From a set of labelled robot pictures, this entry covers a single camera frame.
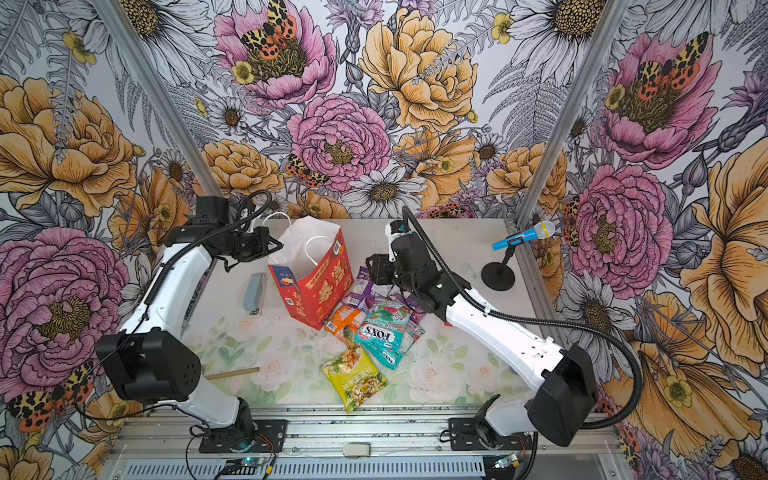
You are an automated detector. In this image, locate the teal Fox's candy bag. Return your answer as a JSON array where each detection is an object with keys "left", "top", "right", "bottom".
[{"left": 355, "top": 321, "right": 425, "bottom": 370}]

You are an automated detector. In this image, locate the red paper gift bag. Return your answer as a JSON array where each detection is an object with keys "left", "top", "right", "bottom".
[{"left": 267, "top": 216, "right": 353, "bottom": 330}]

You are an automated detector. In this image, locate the yellow snack bag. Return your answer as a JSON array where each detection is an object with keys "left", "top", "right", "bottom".
[{"left": 321, "top": 346, "right": 389, "bottom": 414}]

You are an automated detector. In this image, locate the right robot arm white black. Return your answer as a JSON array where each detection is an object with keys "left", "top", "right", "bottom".
[{"left": 366, "top": 220, "right": 597, "bottom": 449}]

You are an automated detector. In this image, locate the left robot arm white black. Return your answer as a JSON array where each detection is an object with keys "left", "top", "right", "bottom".
[{"left": 95, "top": 190, "right": 283, "bottom": 452}]

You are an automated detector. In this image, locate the teal red candy bag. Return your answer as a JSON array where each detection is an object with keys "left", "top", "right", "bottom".
[{"left": 366, "top": 299, "right": 413, "bottom": 328}]

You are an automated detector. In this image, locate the purple snack packet right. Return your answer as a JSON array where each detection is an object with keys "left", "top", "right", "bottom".
[{"left": 388, "top": 288, "right": 428, "bottom": 324}]

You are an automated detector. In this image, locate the purple snack packet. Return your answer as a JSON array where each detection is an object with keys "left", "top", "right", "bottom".
[
  {"left": 341, "top": 266, "right": 391, "bottom": 312},
  {"left": 388, "top": 288, "right": 428, "bottom": 324}
]

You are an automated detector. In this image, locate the purple snack packet left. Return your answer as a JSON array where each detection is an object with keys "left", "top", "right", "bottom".
[{"left": 341, "top": 266, "right": 391, "bottom": 312}]

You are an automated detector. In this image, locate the orange snack packet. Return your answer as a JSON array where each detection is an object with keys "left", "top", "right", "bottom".
[{"left": 324, "top": 304, "right": 367, "bottom": 347}]

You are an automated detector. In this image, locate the blue toy microphone on stand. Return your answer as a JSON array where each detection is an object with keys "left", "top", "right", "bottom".
[{"left": 481, "top": 220, "right": 556, "bottom": 291}]

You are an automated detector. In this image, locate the wooden stick tool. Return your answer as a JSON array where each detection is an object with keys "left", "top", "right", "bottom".
[{"left": 205, "top": 367, "right": 260, "bottom": 381}]

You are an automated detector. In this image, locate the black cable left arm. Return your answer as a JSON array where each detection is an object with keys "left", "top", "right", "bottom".
[{"left": 143, "top": 190, "right": 274, "bottom": 307}]

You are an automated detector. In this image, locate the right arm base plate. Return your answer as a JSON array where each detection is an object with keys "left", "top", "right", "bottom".
[{"left": 441, "top": 417, "right": 533, "bottom": 452}]

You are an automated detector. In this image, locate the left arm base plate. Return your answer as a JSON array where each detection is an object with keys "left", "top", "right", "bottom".
[{"left": 199, "top": 419, "right": 288, "bottom": 454}]

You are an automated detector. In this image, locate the black corrugated cable right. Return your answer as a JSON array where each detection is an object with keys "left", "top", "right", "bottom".
[{"left": 401, "top": 206, "right": 644, "bottom": 430}]

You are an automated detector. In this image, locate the aluminium rail frame front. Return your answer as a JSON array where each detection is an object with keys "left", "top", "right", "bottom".
[{"left": 102, "top": 405, "right": 633, "bottom": 479}]

